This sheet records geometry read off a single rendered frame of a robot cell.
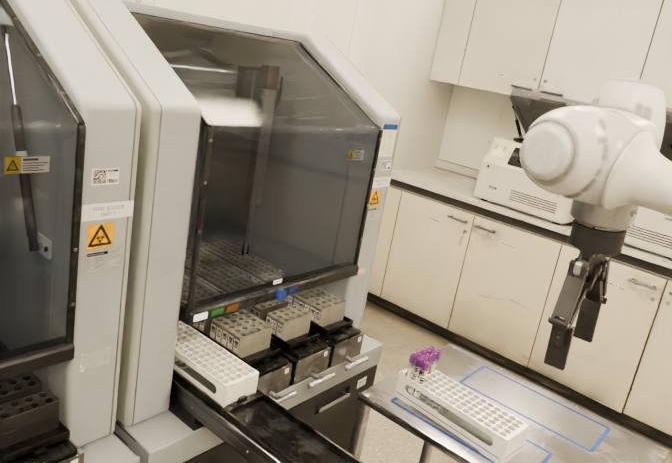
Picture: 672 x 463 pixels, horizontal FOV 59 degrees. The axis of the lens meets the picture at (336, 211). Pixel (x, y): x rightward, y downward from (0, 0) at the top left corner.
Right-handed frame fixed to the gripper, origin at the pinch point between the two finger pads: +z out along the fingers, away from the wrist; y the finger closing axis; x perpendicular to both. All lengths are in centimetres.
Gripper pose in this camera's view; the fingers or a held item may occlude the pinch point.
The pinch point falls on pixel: (570, 345)
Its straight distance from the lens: 103.8
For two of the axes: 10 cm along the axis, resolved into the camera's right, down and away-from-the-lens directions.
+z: -1.1, 9.6, 2.6
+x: -7.7, -2.5, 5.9
